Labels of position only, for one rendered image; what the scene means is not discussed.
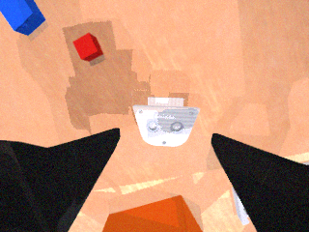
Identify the blue block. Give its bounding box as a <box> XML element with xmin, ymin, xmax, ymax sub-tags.
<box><xmin>0</xmin><ymin>0</ymin><xmax>46</xmax><ymax>36</ymax></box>

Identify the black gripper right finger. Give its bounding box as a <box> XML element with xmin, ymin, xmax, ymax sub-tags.
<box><xmin>211</xmin><ymin>133</ymin><xmax>309</xmax><ymax>232</ymax></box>

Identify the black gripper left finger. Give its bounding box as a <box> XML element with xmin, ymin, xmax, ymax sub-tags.
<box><xmin>0</xmin><ymin>128</ymin><xmax>121</xmax><ymax>232</ymax></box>

